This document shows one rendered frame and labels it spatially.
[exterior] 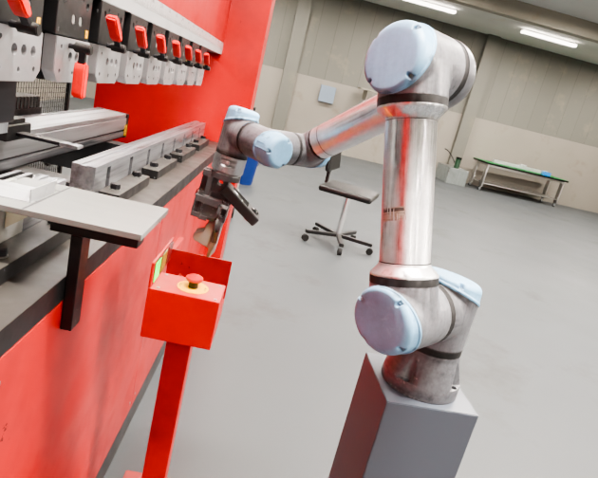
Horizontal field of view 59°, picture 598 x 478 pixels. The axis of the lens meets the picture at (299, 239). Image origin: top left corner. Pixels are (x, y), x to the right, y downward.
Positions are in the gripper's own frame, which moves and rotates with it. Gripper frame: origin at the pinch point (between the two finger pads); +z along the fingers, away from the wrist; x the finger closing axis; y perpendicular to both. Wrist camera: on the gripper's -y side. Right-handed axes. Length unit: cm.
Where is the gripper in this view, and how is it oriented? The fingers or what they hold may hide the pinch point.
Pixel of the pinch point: (212, 252)
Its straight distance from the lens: 129.8
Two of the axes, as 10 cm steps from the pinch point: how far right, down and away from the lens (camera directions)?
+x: 0.1, 2.8, -9.6
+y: -9.5, -3.0, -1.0
